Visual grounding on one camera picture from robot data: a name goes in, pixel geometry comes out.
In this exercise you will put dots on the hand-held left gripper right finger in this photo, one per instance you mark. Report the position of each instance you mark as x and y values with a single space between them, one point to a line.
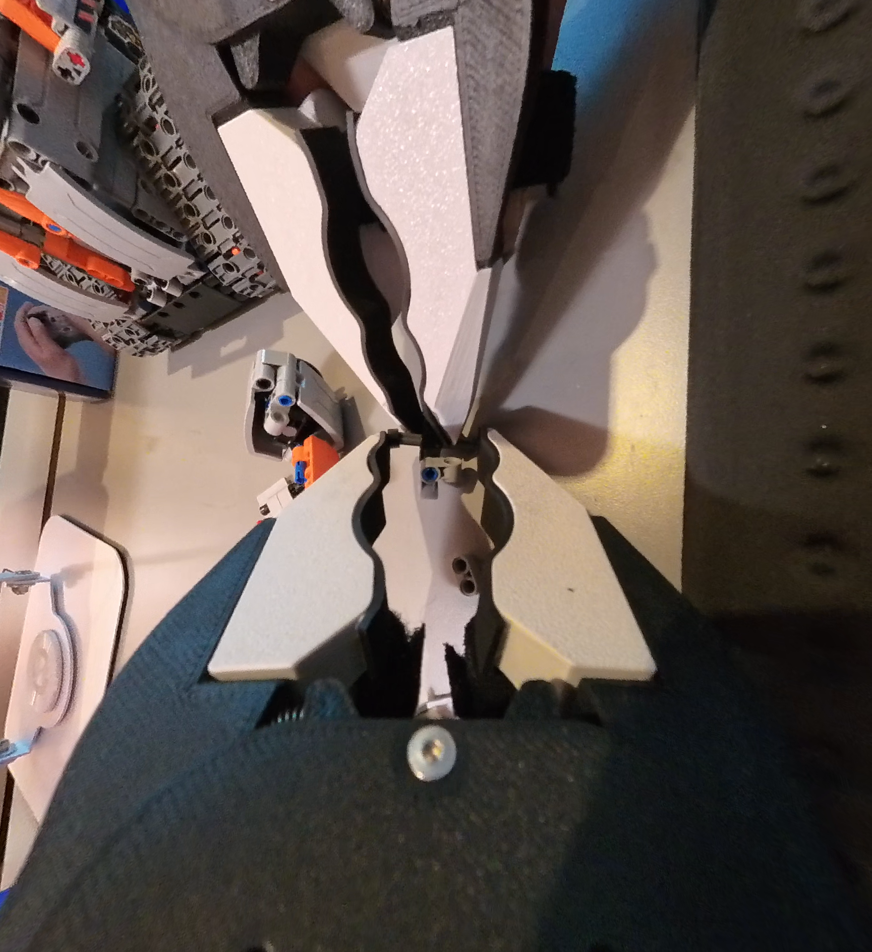
569 595

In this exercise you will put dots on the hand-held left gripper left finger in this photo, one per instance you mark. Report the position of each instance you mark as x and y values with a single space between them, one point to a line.
294 595

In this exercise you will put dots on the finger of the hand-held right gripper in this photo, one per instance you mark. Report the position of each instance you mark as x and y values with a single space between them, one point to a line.
428 186
279 193

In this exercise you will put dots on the small black grey toy assembly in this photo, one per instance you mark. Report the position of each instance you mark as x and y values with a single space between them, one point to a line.
443 465

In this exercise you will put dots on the grey two-hole toy connector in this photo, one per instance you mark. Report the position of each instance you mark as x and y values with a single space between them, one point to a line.
467 576

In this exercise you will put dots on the grey orange toy sub-assembly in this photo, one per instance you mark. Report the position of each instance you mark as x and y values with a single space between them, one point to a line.
309 401

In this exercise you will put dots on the grey orange tracked toy robot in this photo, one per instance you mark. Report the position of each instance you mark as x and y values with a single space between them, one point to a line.
71 126

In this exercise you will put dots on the blue robot kit box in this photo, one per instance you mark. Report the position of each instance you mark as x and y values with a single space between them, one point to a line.
34 349

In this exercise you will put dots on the dark dotted mat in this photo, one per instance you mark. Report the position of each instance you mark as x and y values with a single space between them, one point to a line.
778 297

